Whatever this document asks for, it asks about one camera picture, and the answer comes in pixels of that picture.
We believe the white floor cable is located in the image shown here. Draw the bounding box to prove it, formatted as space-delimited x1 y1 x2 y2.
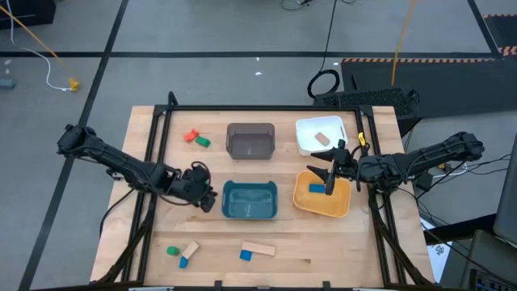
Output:
6 0 72 92

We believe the black perforated computer case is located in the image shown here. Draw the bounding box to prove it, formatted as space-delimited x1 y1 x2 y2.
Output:
313 87 424 137

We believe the teal plastic bin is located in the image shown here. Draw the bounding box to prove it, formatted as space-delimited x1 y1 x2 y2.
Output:
221 179 280 221

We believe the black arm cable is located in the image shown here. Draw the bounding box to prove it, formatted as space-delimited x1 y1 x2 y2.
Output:
99 186 138 239

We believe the brown plastic bin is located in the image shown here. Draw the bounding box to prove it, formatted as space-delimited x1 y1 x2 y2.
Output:
225 122 277 161

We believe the yellow plastic bin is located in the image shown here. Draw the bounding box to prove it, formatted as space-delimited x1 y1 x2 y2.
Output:
292 170 352 219

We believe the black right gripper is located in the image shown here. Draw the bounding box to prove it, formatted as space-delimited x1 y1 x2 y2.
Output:
305 139 365 196

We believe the black hazard-edged floor mat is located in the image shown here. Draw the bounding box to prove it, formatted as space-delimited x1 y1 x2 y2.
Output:
482 14 517 57
340 57 517 119

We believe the black aluminium table frame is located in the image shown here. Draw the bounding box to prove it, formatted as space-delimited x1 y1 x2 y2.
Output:
91 91 435 291

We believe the black floor cable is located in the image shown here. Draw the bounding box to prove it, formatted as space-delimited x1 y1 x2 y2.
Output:
306 0 341 101

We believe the black power adapter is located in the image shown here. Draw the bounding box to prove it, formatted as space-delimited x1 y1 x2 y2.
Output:
414 172 435 193

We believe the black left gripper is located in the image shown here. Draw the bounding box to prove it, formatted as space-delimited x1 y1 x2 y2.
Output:
168 161 219 214

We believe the black cabinet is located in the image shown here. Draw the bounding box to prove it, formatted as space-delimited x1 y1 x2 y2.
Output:
0 0 57 29

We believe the grey monitor back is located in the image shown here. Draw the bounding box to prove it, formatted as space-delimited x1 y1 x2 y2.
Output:
493 133 517 248

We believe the long natural wood plank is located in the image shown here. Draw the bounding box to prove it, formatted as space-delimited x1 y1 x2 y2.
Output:
241 240 277 257

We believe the yellow floor cable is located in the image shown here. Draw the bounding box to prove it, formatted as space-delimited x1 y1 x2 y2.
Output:
390 0 417 86
0 4 78 82

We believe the white plastic bin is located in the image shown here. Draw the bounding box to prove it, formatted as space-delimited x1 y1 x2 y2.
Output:
295 115 349 157

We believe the white printed paper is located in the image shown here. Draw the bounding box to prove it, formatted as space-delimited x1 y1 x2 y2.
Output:
419 217 452 284

